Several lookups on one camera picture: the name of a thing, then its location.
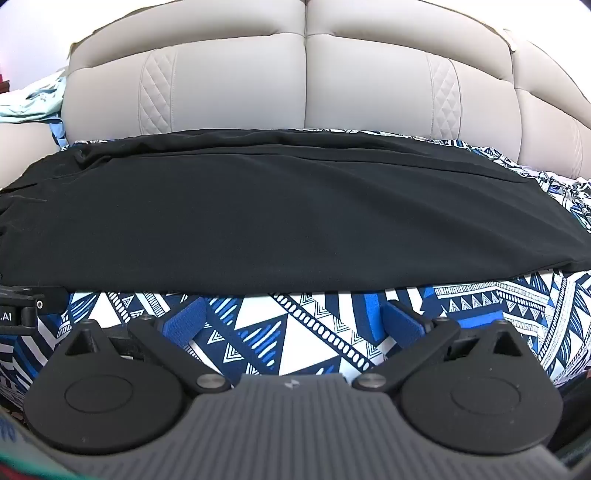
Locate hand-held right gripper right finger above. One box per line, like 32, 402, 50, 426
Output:
352, 299, 528, 394

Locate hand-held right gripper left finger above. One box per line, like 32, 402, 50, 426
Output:
65, 296, 228, 394

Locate black pants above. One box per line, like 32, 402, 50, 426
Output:
0, 129, 591, 294

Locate blue white patterned bed sheet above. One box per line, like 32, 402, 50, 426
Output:
0, 127, 591, 400

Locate green and red cloth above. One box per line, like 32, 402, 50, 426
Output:
0, 401, 81, 480

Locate light blue cloth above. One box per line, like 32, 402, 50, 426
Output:
0, 74, 71, 149

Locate beige padded headboard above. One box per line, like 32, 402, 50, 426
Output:
0, 0, 591, 191

